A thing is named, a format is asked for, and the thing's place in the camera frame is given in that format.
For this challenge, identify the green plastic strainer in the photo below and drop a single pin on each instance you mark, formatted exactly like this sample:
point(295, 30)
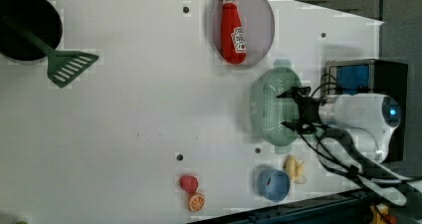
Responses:
point(268, 112)

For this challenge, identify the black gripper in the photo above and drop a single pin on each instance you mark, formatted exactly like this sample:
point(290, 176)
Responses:
point(309, 119)

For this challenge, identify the red ketchup bottle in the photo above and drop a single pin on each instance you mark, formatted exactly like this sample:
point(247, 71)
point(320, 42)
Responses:
point(233, 41)

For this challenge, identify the orange slice toy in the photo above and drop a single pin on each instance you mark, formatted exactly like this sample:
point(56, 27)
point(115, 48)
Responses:
point(195, 202)

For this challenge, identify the black toaster oven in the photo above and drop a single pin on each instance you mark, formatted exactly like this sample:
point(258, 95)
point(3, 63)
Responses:
point(371, 76)

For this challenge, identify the blue bowl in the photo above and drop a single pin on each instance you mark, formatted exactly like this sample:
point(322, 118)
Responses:
point(274, 184)

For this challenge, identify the red strawberry toy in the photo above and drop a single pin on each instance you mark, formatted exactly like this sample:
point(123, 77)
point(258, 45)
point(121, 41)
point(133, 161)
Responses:
point(189, 183)

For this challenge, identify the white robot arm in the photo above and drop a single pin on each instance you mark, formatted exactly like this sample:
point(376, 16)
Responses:
point(355, 139)

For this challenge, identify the pink round plate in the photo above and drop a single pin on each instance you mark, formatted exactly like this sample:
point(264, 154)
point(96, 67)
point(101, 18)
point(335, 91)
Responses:
point(258, 21)

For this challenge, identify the green spatula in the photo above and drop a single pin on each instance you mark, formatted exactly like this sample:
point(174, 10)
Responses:
point(63, 66)

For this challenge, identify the black pot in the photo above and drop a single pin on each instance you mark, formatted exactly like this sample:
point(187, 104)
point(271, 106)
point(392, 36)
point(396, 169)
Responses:
point(39, 17)

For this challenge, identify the peeled banana toy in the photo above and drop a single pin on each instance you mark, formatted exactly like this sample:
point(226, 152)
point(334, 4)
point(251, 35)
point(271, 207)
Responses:
point(295, 170)

